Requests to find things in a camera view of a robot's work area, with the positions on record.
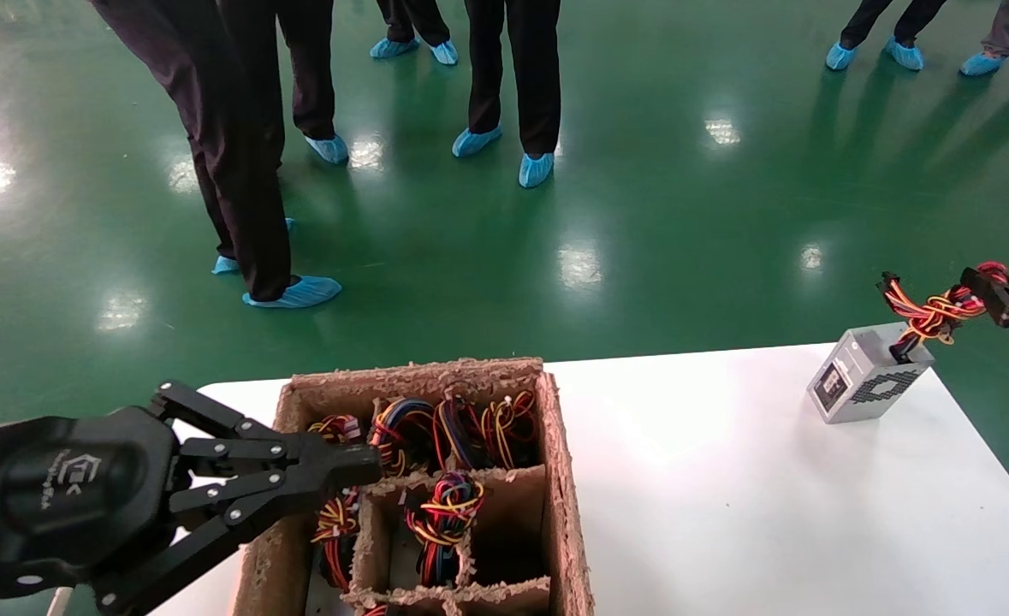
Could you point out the person in black trousers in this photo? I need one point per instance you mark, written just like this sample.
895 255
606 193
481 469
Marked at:
311 68
902 53
534 85
423 17

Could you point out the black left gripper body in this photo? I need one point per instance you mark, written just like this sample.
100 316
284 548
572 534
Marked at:
50 496

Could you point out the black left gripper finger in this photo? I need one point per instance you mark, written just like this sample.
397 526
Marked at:
230 513
239 447

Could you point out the person in grey trousers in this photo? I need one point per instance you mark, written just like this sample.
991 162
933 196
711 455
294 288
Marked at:
979 62

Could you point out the person black shirt white hem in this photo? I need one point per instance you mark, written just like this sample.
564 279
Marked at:
239 171

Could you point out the brown cardboard divider box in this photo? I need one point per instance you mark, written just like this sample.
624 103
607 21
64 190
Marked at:
423 376

